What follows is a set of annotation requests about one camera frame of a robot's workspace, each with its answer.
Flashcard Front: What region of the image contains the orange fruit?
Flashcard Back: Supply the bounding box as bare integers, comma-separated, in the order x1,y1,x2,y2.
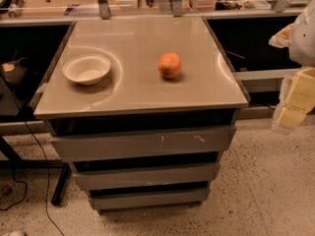
157,53,182,80

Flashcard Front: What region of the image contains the dark bag under desk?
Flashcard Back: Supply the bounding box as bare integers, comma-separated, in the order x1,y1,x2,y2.
0,57,38,99

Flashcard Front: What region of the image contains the grey bottom drawer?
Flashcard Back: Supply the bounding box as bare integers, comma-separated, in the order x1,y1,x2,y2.
89,188,210,210

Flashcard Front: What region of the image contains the white paper bowl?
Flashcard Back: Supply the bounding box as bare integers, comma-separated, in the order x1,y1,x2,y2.
63,54,111,86

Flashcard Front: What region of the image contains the grey middle drawer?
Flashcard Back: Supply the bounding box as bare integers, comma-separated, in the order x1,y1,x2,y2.
73,163,220,191

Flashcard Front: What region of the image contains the grey top drawer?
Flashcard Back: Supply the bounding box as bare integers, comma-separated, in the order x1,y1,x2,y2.
51,125,236,162

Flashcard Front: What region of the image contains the grey metal beam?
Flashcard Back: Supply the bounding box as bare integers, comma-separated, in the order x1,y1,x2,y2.
234,68,298,93

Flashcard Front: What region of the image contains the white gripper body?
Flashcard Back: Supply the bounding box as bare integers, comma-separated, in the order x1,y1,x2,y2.
271,75,292,135

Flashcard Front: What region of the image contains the black cable on floor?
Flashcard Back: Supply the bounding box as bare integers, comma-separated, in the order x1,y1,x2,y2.
0,115,65,236

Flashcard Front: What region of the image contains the grey drawer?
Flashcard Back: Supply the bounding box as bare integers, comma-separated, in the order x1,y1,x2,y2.
89,188,210,210
73,163,220,191
51,125,236,162

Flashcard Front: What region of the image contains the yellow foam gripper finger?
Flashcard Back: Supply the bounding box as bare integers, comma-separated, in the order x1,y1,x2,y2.
279,67,315,129

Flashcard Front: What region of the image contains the grey drawer cabinet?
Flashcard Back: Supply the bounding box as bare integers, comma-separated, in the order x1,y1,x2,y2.
32,18,249,198

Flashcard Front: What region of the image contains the black desk leg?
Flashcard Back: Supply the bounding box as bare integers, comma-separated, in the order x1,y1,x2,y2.
51,163,71,206

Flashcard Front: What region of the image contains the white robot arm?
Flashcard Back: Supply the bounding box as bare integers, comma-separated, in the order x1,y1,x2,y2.
269,0,315,135

